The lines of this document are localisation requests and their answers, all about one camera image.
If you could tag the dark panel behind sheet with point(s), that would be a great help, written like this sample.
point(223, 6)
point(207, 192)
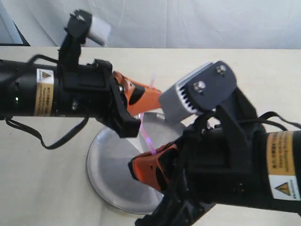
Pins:
point(23, 42)

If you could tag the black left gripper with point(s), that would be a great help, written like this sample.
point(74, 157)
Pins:
point(93, 90)

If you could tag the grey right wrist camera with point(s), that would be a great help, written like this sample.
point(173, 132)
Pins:
point(199, 91)

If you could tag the pink plastic stick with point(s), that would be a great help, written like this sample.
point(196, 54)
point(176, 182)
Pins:
point(142, 130)

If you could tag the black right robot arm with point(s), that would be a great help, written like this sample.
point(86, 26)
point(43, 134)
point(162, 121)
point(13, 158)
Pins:
point(280, 169)

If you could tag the round stainless steel plate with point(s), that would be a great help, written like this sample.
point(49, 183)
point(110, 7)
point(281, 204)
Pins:
point(108, 173)

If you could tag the white backdrop sheet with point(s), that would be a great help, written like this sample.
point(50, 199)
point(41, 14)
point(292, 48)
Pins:
point(167, 23)

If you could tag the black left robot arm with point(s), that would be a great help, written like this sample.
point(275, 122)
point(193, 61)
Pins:
point(28, 89)

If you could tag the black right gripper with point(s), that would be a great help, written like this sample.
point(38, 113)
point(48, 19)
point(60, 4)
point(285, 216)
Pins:
point(215, 161)

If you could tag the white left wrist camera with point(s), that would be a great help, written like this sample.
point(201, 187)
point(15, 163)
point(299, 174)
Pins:
point(99, 31)

